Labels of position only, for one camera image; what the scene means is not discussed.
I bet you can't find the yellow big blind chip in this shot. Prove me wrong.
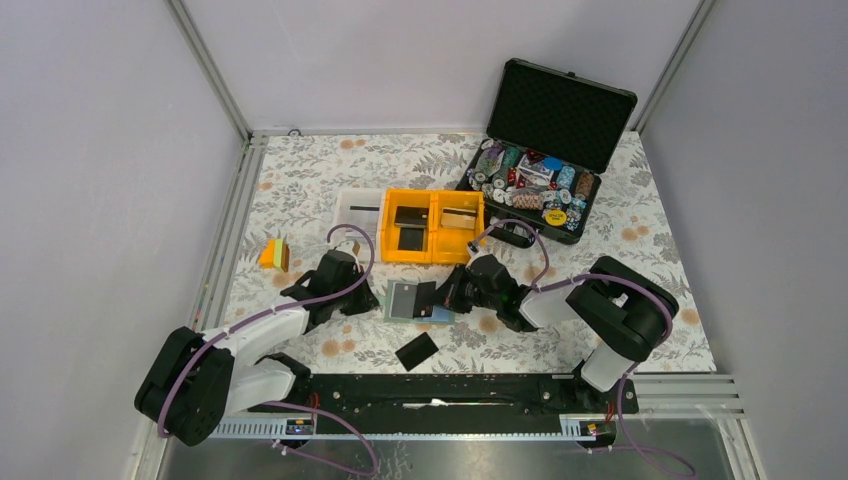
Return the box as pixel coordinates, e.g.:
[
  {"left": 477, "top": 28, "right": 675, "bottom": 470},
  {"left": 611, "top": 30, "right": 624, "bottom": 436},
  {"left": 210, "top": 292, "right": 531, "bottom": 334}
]
[{"left": 543, "top": 209, "right": 568, "bottom": 227}]

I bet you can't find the orange poker chip stack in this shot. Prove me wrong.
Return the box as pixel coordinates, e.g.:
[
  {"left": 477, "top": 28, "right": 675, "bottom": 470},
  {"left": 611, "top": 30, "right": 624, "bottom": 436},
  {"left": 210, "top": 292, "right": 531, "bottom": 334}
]
[{"left": 510, "top": 189, "right": 544, "bottom": 210}]

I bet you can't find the floral table mat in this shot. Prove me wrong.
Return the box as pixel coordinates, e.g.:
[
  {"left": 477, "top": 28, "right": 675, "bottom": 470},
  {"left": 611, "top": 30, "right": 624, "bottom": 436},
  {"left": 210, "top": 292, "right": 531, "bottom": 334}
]
[{"left": 196, "top": 132, "right": 716, "bottom": 373}]

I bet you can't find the black poker chip case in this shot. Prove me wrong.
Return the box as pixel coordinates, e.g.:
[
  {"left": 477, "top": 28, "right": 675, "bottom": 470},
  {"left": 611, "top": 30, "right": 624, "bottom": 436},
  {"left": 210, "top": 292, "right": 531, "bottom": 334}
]
[{"left": 457, "top": 58, "right": 638, "bottom": 245}]

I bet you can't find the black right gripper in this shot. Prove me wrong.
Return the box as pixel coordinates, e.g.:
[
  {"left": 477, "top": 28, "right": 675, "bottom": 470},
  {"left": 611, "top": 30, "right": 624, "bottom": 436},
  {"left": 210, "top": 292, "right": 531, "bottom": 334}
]
[{"left": 426, "top": 263, "right": 501, "bottom": 314}]

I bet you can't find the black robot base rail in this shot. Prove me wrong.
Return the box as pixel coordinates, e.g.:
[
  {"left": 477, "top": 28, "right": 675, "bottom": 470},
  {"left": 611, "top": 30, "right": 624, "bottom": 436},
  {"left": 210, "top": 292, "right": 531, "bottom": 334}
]
[{"left": 251, "top": 355, "right": 639, "bottom": 437}]

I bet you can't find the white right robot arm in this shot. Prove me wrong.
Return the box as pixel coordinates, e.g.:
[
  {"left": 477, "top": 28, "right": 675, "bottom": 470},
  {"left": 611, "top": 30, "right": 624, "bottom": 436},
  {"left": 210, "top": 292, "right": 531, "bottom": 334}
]
[{"left": 416, "top": 254, "right": 680, "bottom": 412}]

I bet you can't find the dark card in bin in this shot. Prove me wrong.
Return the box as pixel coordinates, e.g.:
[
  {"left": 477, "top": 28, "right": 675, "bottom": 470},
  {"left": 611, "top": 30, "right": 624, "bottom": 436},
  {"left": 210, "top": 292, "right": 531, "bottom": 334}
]
[{"left": 394, "top": 206, "right": 429, "bottom": 252}]

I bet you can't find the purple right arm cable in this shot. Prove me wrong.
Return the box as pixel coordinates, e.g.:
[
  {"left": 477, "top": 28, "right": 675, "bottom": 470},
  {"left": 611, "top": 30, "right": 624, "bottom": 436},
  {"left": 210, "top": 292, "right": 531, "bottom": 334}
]
[{"left": 466, "top": 218, "right": 697, "bottom": 480}]

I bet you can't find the card in yellow bin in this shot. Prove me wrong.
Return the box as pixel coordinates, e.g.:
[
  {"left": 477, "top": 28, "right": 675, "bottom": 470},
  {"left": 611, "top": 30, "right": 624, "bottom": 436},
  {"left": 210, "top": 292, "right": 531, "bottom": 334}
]
[{"left": 440, "top": 208, "right": 477, "bottom": 230}]

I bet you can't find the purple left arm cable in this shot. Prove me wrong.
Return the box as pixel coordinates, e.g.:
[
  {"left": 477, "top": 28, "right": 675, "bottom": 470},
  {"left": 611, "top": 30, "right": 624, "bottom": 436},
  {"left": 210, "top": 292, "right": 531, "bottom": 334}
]
[{"left": 156, "top": 223, "right": 380, "bottom": 478}]

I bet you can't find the dark grey credit card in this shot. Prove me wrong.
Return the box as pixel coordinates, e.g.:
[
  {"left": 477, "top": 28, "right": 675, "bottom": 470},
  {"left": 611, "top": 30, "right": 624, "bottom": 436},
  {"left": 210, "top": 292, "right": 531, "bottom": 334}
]
[{"left": 389, "top": 282, "right": 417, "bottom": 320}]

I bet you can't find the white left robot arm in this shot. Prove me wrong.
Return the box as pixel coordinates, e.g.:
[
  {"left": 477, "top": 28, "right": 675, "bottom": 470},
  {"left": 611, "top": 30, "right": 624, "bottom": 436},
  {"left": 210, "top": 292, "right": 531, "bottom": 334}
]
[{"left": 134, "top": 241, "right": 378, "bottom": 446}]

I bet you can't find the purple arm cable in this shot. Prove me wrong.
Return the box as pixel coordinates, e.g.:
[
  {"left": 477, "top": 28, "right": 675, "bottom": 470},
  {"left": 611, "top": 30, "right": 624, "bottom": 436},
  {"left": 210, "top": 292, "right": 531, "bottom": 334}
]
[
  {"left": 156, "top": 223, "right": 380, "bottom": 478},
  {"left": 466, "top": 218, "right": 697, "bottom": 480}
]

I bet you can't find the white storage bin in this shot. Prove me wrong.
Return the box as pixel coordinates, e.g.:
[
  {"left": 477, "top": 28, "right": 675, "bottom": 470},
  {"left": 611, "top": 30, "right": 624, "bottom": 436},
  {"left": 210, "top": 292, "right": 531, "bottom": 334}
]
[{"left": 332, "top": 188, "right": 385, "bottom": 242}]

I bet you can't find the black credit card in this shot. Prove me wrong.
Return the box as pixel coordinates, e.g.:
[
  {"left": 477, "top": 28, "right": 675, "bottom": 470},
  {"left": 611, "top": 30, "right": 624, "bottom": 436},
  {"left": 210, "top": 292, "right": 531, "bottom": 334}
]
[
  {"left": 395, "top": 332, "right": 439, "bottom": 372},
  {"left": 413, "top": 281, "right": 437, "bottom": 318}
]

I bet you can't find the yellow double storage bin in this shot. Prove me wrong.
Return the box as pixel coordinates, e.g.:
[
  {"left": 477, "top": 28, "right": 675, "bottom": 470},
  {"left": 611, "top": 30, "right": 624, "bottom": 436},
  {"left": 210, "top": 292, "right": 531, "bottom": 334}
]
[{"left": 378, "top": 189, "right": 484, "bottom": 265}]

